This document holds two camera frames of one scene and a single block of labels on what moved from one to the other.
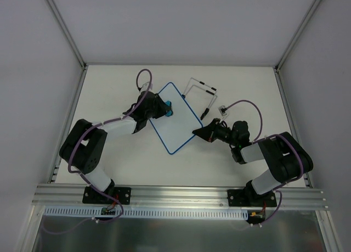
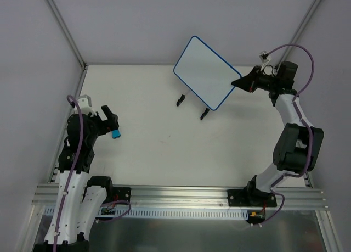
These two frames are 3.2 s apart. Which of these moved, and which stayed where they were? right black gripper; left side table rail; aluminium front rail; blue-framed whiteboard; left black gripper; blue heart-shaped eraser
Moved: blue-framed whiteboard; right black gripper; blue heart-shaped eraser; left black gripper
Stayed: aluminium front rail; left side table rail
